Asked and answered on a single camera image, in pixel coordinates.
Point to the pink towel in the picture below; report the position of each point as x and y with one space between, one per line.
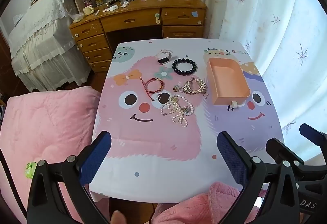
194 208

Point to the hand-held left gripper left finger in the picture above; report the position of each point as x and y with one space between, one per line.
95 155

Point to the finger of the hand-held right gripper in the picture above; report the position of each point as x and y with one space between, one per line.
313 133
278 148

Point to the pink smartwatch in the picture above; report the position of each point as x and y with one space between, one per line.
163 60

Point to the white lace cover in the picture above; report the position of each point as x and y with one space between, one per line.
38 29

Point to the pale yellow mug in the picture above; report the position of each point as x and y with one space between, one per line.
89 9

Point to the small green object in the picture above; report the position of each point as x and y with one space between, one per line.
30 169

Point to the cartoon printed tablecloth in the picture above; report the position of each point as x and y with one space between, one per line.
158 142

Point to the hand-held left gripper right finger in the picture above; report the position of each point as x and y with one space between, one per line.
230 160

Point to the pink blanket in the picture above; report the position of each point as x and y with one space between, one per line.
38 124

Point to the flower brooch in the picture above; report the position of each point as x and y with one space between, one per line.
176 89

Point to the orange plastic tray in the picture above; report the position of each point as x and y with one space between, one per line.
224 73

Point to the clear plastic bag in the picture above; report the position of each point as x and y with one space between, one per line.
77 16

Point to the wooden desk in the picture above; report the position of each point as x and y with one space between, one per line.
132 19

